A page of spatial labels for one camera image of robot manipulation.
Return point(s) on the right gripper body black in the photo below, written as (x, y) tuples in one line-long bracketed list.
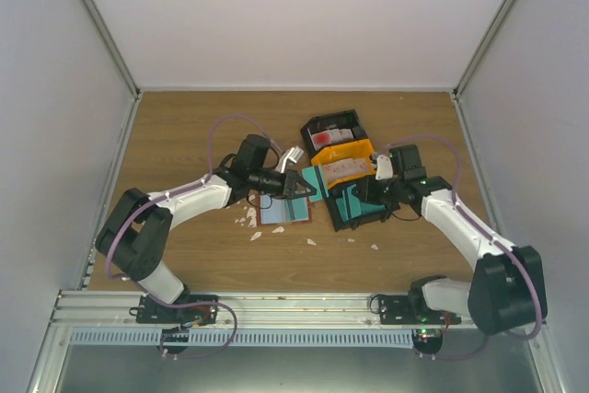
[(380, 196)]

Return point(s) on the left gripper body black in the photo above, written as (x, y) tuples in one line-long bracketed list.
[(288, 182)]

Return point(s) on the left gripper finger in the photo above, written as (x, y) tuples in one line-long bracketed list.
[(302, 184), (310, 194)]

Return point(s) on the teal credit card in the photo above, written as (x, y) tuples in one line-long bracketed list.
[(297, 210), (314, 175)]

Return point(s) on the brown leather card holder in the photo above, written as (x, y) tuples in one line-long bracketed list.
[(273, 211)]

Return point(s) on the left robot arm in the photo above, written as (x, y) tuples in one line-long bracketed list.
[(135, 234)]

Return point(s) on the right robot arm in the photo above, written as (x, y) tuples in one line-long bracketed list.
[(507, 289)]

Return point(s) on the card in yellow bin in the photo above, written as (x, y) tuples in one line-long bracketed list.
[(345, 168)]

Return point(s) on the cards in black bin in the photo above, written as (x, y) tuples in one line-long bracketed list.
[(331, 136)]

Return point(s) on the black bin with teal item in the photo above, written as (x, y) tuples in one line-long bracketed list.
[(338, 225)]

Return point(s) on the teal item in bin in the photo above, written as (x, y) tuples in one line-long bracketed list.
[(350, 207)]

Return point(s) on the yellow storage bin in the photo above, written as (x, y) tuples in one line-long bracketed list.
[(355, 149)]

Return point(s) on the black storage bin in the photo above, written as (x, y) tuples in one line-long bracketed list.
[(342, 119)]

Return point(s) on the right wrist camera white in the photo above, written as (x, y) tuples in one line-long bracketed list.
[(383, 167)]

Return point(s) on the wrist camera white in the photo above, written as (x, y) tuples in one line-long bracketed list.
[(383, 167), (289, 157)]

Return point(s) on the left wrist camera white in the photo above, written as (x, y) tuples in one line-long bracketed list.
[(289, 157)]

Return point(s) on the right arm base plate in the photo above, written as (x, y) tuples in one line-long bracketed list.
[(408, 310)]

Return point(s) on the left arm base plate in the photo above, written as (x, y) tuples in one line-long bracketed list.
[(150, 312)]

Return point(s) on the grey slotted cable duct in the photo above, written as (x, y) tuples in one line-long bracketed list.
[(360, 338)]

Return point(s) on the aluminium front rail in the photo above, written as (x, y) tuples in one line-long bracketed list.
[(246, 311)]

